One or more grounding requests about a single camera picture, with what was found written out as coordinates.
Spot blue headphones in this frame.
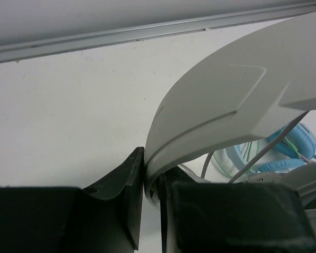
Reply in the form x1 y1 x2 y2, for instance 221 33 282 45
213 123 316 180

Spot white headphone cable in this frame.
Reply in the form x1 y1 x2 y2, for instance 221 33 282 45
200 110 310 184

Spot aluminium table frame rail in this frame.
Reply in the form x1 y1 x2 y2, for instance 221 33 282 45
0 1 316 63

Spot white headphones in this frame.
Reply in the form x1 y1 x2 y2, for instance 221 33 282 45
144 12 316 208

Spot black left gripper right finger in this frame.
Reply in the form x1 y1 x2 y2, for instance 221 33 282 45
159 167 316 252

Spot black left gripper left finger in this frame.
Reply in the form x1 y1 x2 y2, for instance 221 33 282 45
0 147 144 252

